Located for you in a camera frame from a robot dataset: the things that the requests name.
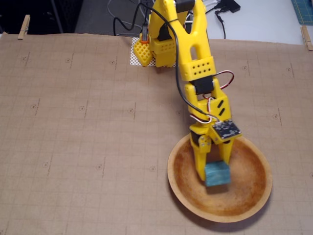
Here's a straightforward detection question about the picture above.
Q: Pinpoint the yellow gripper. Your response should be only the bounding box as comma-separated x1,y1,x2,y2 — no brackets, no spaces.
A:
189,94,235,181

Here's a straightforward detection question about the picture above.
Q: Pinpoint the round wooden bowl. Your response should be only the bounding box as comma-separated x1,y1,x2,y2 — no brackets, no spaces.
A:
167,128,273,223

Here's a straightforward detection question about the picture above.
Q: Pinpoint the black power adapter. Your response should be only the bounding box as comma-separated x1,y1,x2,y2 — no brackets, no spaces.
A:
214,0,242,13

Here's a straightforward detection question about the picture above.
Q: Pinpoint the black barrel plug cable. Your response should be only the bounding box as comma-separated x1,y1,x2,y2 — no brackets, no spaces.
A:
214,9,227,40

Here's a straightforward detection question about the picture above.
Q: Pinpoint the grid-printed gift wrap paper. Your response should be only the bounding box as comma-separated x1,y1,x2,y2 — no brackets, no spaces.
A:
0,31,313,235

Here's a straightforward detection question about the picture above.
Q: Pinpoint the red white servo wire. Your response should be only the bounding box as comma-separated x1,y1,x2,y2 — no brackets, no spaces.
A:
219,70,235,92

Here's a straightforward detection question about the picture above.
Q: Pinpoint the green cutting mat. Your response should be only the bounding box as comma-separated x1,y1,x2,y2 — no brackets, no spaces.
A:
291,0,313,24

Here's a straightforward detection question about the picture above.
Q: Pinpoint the wooden clothespin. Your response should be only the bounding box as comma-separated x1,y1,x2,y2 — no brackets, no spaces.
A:
300,25,313,51
17,14,31,40

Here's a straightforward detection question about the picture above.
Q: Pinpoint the blue block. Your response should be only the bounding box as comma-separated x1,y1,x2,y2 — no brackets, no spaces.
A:
204,161,232,187

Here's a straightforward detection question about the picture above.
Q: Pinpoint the yellow lattice bracket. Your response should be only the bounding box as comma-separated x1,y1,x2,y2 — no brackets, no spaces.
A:
133,39,152,68

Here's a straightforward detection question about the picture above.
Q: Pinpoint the black orange cable plug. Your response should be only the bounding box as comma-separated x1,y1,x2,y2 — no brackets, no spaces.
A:
140,23,150,45

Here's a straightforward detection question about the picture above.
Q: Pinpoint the black camera circuit board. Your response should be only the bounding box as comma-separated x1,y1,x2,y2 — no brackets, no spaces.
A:
208,119,243,142

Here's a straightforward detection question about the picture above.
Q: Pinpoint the grey metal bar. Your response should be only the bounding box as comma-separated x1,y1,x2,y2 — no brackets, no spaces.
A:
50,0,65,33

